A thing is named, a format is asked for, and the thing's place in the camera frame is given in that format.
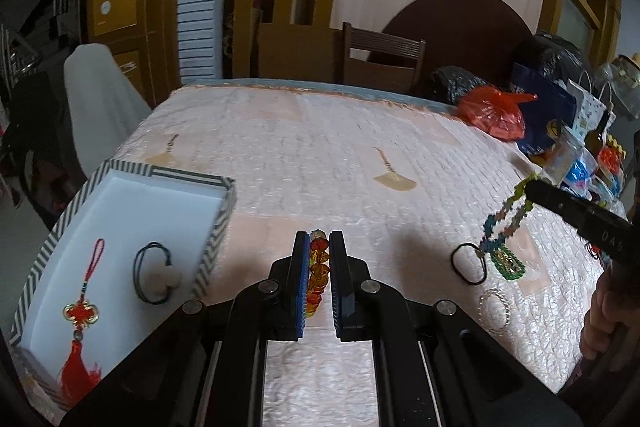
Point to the dark green bottle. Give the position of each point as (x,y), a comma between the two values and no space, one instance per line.
(597,137)

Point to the white patterned gift bag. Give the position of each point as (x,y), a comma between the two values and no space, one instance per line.
(590,107)

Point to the dark blue bag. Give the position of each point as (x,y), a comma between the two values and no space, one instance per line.
(542,107)

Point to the dark wooden chair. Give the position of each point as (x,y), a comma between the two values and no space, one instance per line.
(380,62)

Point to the red knot tassel ornament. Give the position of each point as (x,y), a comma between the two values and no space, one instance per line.
(80,313)

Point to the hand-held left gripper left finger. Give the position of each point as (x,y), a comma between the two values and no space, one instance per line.
(300,282)

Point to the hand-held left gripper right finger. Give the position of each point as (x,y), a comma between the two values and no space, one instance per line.
(337,282)

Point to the orange red packet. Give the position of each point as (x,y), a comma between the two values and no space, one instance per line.
(610,159)

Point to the clear plastic jar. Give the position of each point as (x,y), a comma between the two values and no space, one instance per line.
(565,157)

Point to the large black plastic bag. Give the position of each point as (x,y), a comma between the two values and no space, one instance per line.
(555,52)

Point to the striped cardboard box white inside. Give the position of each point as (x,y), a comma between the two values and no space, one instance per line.
(125,207)

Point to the blue plastic packet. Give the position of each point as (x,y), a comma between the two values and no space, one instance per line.
(580,174)

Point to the small black plastic bag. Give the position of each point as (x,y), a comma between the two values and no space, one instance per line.
(457,82)

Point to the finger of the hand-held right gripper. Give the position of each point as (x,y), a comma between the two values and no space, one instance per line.
(555,204)

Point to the white plastic chair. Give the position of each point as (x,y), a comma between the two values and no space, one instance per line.
(100,107)

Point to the person's right hand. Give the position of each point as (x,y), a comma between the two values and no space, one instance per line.
(605,312)

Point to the red plastic bag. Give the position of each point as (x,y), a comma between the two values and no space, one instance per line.
(492,112)

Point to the round brown tabletop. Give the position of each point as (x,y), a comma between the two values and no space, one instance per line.
(460,22)

